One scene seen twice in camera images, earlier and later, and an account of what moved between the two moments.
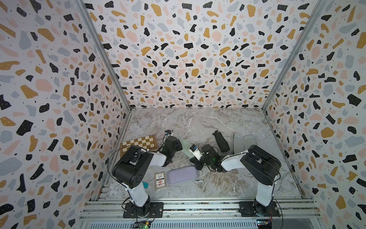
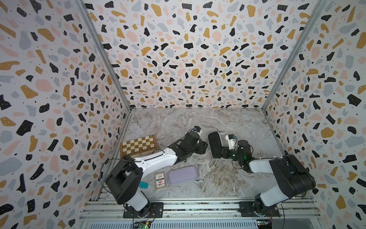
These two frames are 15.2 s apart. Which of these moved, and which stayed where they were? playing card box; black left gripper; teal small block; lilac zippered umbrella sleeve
Moved: black left gripper
Stayed: playing card box; teal small block; lilac zippered umbrella sleeve
